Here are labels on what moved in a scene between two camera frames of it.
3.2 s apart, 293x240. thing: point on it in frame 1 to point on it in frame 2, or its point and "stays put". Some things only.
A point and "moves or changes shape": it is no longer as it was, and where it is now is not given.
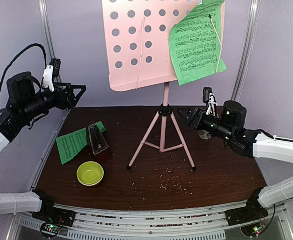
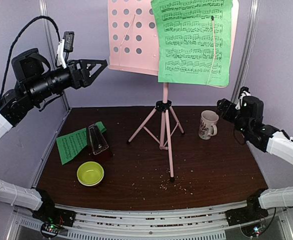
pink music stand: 139,55 moves or changes shape
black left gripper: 63,103 to 76,77
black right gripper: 196,120 to 223,111
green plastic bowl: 90,173 stays put
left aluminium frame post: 43,6 stays put
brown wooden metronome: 100,147 stays put
